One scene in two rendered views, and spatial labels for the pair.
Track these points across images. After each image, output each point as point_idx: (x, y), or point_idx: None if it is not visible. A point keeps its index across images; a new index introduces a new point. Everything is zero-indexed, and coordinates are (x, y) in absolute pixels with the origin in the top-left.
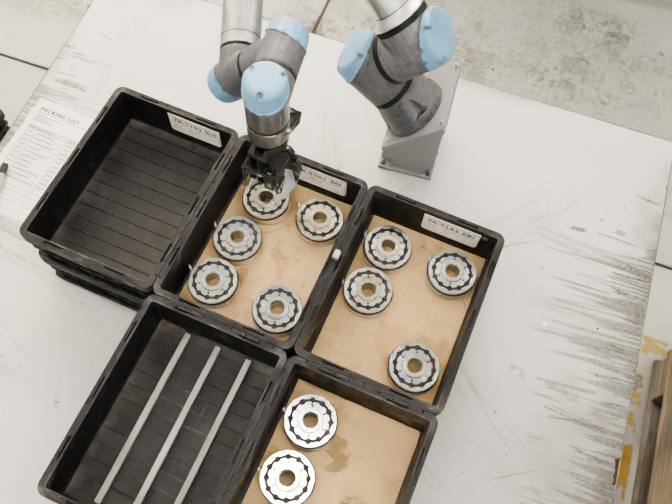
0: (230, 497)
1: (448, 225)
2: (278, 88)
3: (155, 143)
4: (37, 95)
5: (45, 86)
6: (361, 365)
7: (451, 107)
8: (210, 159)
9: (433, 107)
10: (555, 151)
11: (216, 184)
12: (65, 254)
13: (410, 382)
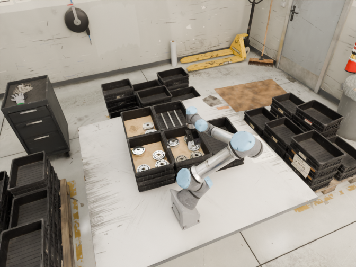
0: (152, 113)
1: None
2: (187, 108)
3: None
4: (278, 157)
5: (279, 159)
6: (149, 147)
7: (173, 197)
8: None
9: (178, 194)
10: (141, 246)
11: (205, 142)
12: (214, 118)
13: (137, 147)
